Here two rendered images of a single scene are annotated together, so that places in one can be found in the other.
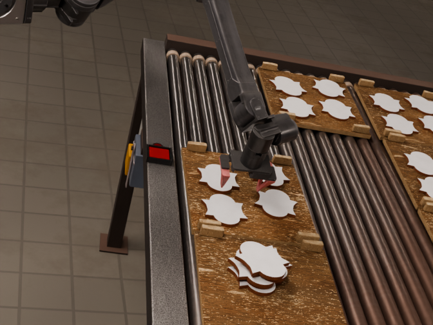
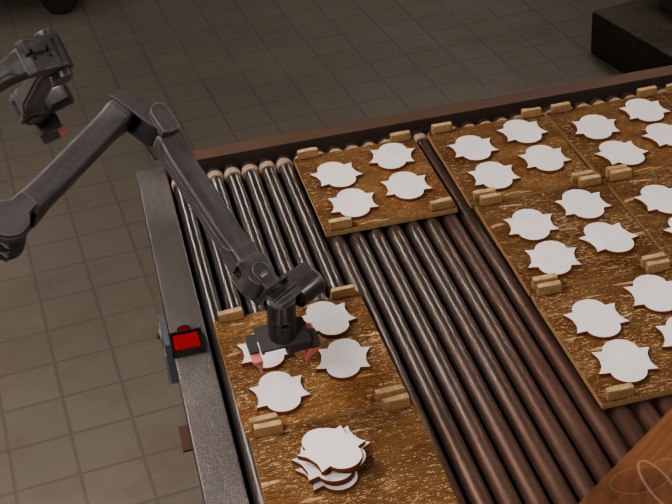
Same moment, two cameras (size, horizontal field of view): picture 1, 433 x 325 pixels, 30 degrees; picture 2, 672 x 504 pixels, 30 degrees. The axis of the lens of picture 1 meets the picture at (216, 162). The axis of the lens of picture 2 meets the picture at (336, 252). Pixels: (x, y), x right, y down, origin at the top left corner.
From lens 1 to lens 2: 0.63 m
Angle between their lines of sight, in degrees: 4
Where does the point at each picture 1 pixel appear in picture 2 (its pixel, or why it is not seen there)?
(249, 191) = not seen: hidden behind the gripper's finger
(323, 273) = (416, 433)
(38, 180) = (79, 381)
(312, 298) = (407, 473)
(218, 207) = (271, 392)
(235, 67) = (222, 232)
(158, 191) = (195, 394)
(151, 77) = (157, 230)
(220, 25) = (188, 186)
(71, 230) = (139, 436)
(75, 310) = not seen: outside the picture
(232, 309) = not seen: outside the picture
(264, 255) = (333, 441)
